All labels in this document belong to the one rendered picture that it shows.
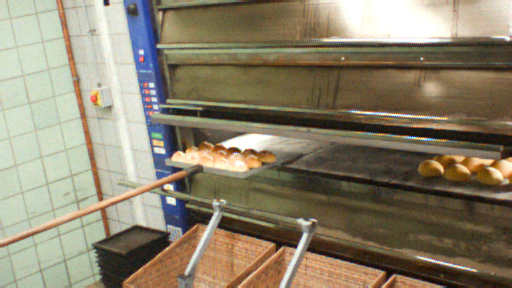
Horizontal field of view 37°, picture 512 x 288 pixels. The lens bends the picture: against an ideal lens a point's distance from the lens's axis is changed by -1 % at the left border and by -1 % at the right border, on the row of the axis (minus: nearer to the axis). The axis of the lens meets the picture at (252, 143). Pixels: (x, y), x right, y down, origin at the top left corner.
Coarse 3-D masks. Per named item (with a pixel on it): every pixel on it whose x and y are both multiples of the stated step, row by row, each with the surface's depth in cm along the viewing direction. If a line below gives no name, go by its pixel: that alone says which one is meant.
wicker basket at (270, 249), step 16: (176, 240) 362; (192, 240) 369; (224, 240) 355; (240, 240) 347; (256, 240) 338; (160, 256) 357; (176, 256) 363; (192, 256) 369; (208, 256) 365; (224, 256) 356; (256, 256) 339; (160, 272) 358; (176, 272) 364; (208, 272) 365; (224, 272) 356; (240, 272) 347
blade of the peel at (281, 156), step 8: (224, 144) 377; (232, 144) 375; (272, 152) 349; (280, 152) 347; (288, 152) 345; (296, 152) 342; (168, 160) 355; (280, 160) 332; (208, 168) 333; (216, 168) 329; (256, 168) 322; (264, 168) 325; (232, 176) 322; (240, 176) 318; (248, 176) 319
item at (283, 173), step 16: (272, 176) 324; (288, 176) 316; (304, 176) 309; (320, 176) 304; (336, 176) 300; (368, 192) 285; (384, 192) 279; (400, 192) 273; (416, 192) 268; (432, 192) 265; (448, 192) 263; (464, 208) 254; (480, 208) 250; (496, 208) 245
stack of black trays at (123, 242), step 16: (112, 240) 380; (128, 240) 377; (144, 240) 373; (160, 240) 373; (96, 256) 379; (112, 256) 367; (128, 256) 359; (144, 256) 366; (112, 272) 372; (128, 272) 359; (144, 272) 367
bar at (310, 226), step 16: (160, 192) 322; (176, 192) 314; (224, 208) 291; (240, 208) 284; (208, 224) 293; (304, 224) 258; (208, 240) 291; (304, 240) 257; (192, 272) 287; (288, 272) 254
